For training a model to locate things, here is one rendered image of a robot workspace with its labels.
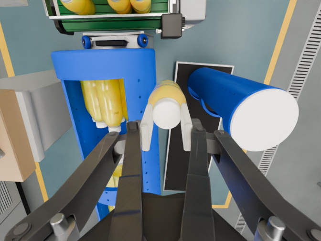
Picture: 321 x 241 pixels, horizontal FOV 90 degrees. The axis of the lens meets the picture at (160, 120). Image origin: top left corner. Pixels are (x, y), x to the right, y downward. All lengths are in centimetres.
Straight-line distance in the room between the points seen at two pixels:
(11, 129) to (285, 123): 106
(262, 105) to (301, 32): 145
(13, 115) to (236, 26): 170
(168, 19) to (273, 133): 61
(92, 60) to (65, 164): 197
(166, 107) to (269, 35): 178
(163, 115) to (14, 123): 67
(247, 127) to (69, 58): 66
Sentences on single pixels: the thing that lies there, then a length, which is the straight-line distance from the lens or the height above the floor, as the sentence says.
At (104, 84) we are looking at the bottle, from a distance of 47.
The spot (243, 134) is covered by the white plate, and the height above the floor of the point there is 104.
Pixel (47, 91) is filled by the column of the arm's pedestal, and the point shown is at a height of 83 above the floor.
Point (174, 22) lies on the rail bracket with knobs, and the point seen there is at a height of 100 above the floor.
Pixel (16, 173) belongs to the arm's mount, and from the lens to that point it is 89.
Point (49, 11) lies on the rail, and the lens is 74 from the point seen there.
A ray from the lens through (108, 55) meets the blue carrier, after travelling 40.
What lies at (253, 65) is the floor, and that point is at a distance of 190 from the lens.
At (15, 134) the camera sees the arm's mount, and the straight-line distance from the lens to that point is 82.
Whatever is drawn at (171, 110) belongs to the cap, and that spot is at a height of 142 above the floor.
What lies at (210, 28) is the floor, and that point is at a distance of 171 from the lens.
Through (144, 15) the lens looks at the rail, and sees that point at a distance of 65.
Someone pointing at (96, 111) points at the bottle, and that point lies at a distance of 55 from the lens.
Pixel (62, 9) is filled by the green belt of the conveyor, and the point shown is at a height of 90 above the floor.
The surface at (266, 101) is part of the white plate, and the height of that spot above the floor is 104.
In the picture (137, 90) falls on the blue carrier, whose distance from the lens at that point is 43.
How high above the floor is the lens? 162
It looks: 67 degrees down
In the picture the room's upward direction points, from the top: 173 degrees clockwise
